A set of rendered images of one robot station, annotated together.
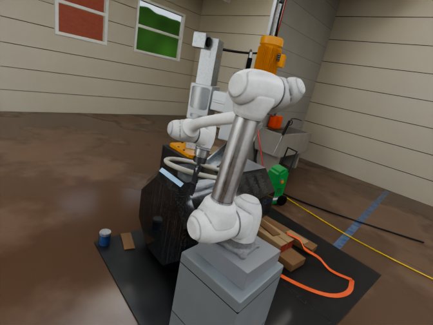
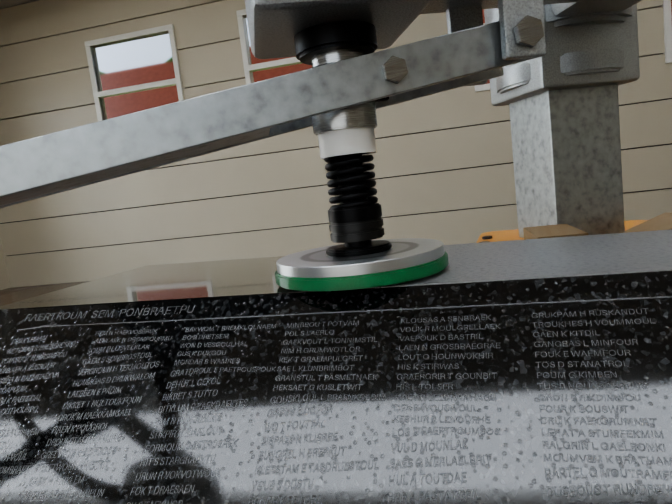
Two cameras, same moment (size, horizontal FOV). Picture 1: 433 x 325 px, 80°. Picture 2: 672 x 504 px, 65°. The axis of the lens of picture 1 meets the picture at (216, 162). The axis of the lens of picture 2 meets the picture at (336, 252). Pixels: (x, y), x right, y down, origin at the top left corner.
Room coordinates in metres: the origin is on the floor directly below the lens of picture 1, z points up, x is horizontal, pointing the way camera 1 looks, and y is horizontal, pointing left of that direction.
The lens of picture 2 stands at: (1.96, -0.69, 0.99)
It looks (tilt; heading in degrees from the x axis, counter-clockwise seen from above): 7 degrees down; 64
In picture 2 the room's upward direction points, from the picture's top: 7 degrees counter-clockwise
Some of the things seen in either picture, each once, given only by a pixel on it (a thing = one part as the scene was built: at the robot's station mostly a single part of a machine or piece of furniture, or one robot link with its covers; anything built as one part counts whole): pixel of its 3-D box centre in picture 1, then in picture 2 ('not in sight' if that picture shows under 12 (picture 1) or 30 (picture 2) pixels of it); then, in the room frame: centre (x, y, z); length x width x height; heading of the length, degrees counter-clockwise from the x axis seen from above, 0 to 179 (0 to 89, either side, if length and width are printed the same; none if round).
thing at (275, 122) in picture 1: (276, 121); not in sight; (5.63, -1.10, 1.00); 0.50 x 0.22 x 0.33; 141
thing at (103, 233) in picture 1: (104, 237); not in sight; (2.01, 0.89, 0.08); 0.10 x 0.10 x 0.13
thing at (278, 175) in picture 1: (277, 175); not in sight; (3.72, -0.95, 0.43); 0.35 x 0.35 x 0.87; 29
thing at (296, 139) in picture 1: (281, 149); not in sight; (5.59, -1.34, 0.43); 1.30 x 0.62 x 0.86; 141
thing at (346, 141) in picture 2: not in sight; (346, 141); (2.28, -0.10, 1.04); 0.07 x 0.07 x 0.04
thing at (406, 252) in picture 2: not in sight; (359, 255); (2.28, -0.10, 0.90); 0.21 x 0.21 x 0.01
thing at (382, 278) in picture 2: not in sight; (360, 258); (2.28, -0.10, 0.89); 0.22 x 0.22 x 0.04
